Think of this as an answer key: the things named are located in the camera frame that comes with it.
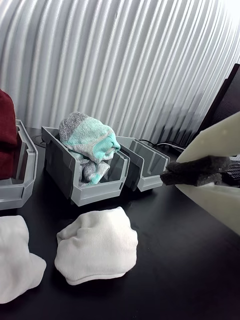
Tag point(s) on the gripper white right finger black foam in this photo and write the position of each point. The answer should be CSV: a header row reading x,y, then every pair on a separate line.
x,y
220,205

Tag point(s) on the black keyboard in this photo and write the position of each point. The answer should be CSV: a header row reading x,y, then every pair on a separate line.
x,y
235,175

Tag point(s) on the light grey plastic bin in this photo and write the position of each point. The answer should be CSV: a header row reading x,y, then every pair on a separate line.
x,y
15,195
150,183

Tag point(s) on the dark grey plastic bin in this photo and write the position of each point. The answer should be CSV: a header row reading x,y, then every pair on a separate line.
x,y
100,195

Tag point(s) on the black monitor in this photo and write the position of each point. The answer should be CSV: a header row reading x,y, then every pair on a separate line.
x,y
225,100

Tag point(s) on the teal and grey sock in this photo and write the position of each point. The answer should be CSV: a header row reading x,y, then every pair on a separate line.
x,y
87,132

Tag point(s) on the white balled sock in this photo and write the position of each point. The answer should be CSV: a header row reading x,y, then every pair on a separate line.
x,y
96,246
17,257

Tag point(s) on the dark red sock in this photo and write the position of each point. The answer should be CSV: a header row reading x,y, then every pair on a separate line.
x,y
6,130

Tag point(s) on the gripper white left finger black foam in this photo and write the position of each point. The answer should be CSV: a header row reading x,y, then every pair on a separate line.
x,y
215,140

